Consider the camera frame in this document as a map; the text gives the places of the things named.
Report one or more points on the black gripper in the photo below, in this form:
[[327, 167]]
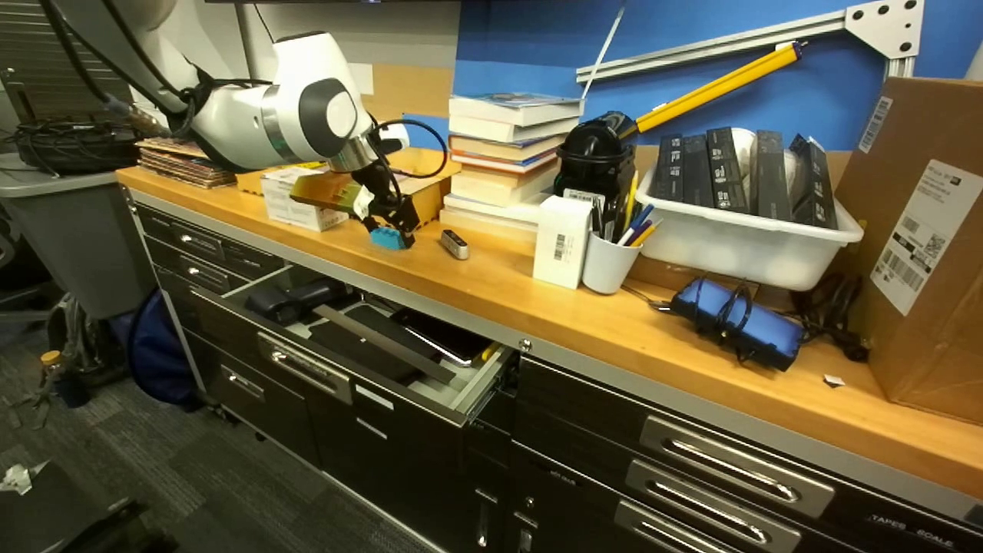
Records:
[[379, 204]]

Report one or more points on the small blue block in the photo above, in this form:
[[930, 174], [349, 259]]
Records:
[[387, 239]]

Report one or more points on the black cabinet drawer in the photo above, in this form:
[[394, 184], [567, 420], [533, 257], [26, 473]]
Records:
[[600, 431], [345, 339], [713, 507]]

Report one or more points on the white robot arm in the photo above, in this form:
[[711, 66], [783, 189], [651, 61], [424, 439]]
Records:
[[179, 56]]

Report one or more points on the small silver metal object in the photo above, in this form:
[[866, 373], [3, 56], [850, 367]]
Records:
[[456, 245]]

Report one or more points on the wooden laser-cut tray box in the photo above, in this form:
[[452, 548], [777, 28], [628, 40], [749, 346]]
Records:
[[419, 175]]

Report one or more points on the white paper box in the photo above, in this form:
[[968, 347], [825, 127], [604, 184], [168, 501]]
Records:
[[288, 207]]

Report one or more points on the stack of books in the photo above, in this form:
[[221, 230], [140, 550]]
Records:
[[509, 155]]

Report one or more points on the white rectangular box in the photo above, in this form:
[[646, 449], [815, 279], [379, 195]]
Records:
[[559, 241]]

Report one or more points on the black device with label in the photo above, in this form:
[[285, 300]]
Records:
[[597, 159]]

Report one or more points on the white pen cup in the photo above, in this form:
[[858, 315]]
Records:
[[607, 266]]

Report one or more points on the white plastic bin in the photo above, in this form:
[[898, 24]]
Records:
[[749, 248]]

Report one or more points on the yellow bar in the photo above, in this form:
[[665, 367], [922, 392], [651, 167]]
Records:
[[783, 56]]

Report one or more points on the cardboard shipping box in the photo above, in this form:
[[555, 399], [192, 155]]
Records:
[[916, 189]]

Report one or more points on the blue pouch with cables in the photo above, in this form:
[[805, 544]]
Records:
[[732, 320]]

